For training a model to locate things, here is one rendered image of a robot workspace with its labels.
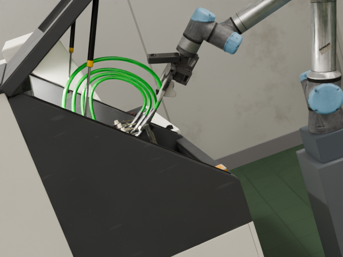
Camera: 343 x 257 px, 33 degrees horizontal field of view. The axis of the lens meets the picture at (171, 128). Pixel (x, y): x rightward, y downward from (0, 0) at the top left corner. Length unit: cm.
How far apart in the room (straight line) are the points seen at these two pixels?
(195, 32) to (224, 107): 251
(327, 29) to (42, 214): 110
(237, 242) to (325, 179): 45
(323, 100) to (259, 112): 254
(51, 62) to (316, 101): 106
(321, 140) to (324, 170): 11
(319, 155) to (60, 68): 108
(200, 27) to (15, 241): 92
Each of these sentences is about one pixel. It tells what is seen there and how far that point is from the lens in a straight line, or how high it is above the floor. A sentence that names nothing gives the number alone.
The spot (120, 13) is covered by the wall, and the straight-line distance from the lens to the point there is 427.
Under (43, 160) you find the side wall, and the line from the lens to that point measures 173.
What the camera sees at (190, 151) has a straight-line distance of 228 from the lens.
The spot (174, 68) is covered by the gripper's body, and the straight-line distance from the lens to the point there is 203.
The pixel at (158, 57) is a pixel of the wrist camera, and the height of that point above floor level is 137.
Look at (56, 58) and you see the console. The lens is 238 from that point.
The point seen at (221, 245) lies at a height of 76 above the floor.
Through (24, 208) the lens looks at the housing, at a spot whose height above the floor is 113.
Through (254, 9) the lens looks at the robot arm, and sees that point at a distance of 211.
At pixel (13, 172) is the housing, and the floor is 124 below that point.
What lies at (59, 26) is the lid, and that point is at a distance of 166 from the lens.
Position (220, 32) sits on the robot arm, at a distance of 199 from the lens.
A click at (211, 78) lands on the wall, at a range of 440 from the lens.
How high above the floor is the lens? 166
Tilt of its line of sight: 16 degrees down
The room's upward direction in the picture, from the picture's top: 19 degrees counter-clockwise
